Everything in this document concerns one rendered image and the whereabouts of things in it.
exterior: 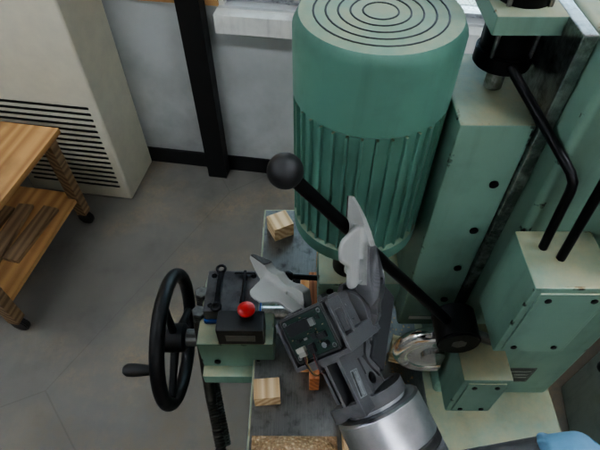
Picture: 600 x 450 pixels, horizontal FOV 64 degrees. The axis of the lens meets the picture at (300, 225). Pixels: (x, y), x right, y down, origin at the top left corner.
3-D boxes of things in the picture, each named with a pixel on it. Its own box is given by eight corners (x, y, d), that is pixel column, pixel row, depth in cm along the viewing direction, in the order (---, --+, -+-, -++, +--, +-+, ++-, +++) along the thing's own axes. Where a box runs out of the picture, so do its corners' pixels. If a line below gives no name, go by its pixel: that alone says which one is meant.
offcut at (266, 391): (280, 404, 83) (280, 396, 80) (254, 406, 83) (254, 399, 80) (279, 384, 85) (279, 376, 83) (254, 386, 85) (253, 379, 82)
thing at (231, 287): (211, 281, 92) (206, 264, 88) (268, 281, 92) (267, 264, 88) (201, 345, 83) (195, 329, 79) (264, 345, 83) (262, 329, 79)
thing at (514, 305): (478, 298, 67) (514, 229, 56) (542, 298, 67) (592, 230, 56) (493, 354, 62) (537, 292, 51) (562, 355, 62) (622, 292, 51)
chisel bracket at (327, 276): (316, 277, 90) (317, 249, 83) (391, 278, 89) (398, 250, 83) (316, 312, 85) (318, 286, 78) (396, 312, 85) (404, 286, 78)
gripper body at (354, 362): (326, 292, 45) (386, 414, 43) (364, 272, 52) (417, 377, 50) (269, 320, 49) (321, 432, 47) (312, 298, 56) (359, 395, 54)
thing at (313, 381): (308, 286, 98) (308, 271, 95) (316, 286, 98) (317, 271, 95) (309, 390, 84) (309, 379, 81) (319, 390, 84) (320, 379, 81)
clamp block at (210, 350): (212, 300, 100) (206, 275, 93) (278, 300, 100) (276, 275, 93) (203, 368, 90) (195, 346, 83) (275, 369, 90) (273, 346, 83)
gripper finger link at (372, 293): (383, 250, 48) (374, 332, 50) (389, 247, 49) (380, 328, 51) (341, 241, 50) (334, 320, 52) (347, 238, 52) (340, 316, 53)
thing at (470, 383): (434, 357, 82) (451, 322, 73) (476, 357, 82) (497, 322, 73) (445, 413, 76) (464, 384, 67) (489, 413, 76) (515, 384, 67)
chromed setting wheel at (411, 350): (386, 357, 82) (397, 321, 73) (459, 358, 82) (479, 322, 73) (387, 374, 80) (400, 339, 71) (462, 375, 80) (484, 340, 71)
